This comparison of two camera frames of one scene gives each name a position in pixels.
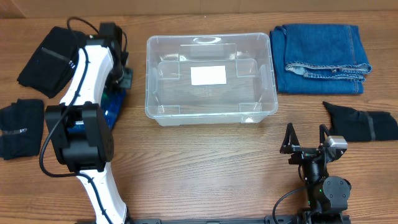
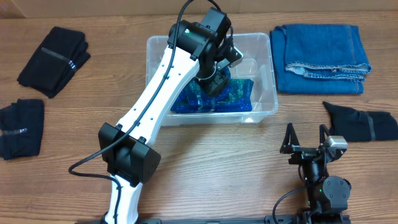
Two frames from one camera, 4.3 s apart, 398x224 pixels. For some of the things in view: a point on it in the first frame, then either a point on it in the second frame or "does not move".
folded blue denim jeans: x=315 y=58 does not move
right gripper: x=302 y=153 does not move
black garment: x=22 y=129 does not move
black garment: x=52 y=65 does not move
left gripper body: x=121 y=73 -> x=218 y=81
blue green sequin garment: x=113 y=101 -> x=195 y=99
